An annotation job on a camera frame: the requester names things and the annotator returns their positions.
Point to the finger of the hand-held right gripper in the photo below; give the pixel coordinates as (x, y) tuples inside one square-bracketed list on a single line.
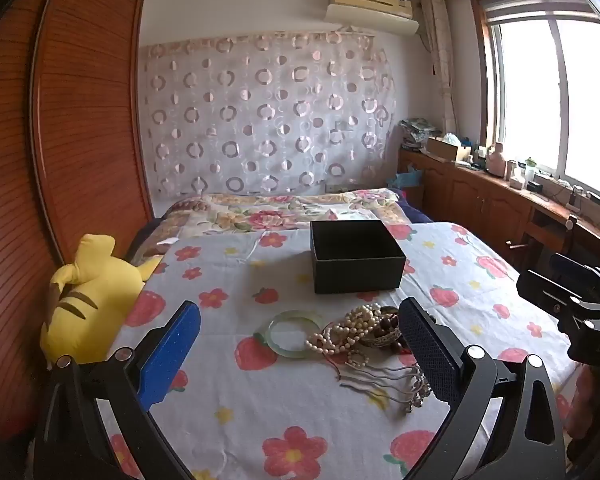
[(545, 287), (577, 267)]

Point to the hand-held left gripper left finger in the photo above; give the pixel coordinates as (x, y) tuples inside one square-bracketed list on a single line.
[(172, 355)]

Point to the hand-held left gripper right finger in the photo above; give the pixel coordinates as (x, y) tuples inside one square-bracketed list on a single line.
[(430, 355)]

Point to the green jade bangle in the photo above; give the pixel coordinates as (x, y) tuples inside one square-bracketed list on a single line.
[(276, 348)]

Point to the black square box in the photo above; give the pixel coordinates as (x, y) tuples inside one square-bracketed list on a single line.
[(352, 272)]

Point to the person's right hand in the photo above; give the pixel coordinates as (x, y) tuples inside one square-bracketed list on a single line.
[(582, 410)]

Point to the yellow plush toy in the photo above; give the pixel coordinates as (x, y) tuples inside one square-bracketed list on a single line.
[(95, 285)]

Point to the wooden cabinet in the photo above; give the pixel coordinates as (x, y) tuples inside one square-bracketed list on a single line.
[(475, 205)]

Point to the green capped bottle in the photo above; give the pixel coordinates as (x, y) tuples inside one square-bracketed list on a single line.
[(530, 170)]

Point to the strawberry print bedsheet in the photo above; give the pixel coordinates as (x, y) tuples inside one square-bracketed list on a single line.
[(280, 410)]

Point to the pink jug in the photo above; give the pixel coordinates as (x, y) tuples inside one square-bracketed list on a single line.
[(496, 162)]

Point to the dark blue blanket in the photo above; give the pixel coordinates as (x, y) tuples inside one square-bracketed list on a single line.
[(415, 212)]

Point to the floral quilt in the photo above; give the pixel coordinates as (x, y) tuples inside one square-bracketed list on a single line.
[(260, 215)]

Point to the cardboard box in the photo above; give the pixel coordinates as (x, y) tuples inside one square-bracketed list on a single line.
[(445, 150)]

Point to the blue bag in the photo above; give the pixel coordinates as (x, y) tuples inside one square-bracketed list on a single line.
[(407, 179)]

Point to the window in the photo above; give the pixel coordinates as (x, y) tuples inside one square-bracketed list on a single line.
[(555, 85)]

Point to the stack of folded clothes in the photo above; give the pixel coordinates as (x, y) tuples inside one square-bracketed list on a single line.
[(417, 132)]

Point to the wooden wardrobe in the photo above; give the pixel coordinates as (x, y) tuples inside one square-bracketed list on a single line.
[(80, 135)]

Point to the tied window curtain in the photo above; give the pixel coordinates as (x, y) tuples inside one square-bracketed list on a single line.
[(440, 60)]

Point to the circle patterned wall cloth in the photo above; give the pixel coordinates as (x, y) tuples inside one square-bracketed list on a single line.
[(270, 120)]

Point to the wall air conditioner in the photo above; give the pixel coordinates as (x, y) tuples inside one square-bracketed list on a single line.
[(370, 2)]

